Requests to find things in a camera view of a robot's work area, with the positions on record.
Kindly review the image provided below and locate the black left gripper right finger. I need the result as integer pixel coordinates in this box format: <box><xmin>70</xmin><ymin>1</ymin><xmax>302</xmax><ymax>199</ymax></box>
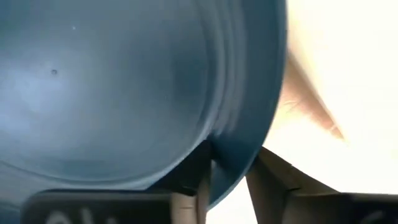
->
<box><xmin>245</xmin><ymin>146</ymin><xmax>340</xmax><ymax>224</ymax></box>

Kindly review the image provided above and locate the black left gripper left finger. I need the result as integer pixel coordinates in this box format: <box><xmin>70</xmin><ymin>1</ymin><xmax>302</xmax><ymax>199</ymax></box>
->
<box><xmin>149</xmin><ymin>139</ymin><xmax>214</xmax><ymax>224</ymax></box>

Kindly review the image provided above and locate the black and white bowl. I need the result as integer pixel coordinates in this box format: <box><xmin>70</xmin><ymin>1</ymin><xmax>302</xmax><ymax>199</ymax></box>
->
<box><xmin>0</xmin><ymin>0</ymin><xmax>289</xmax><ymax>224</ymax></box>

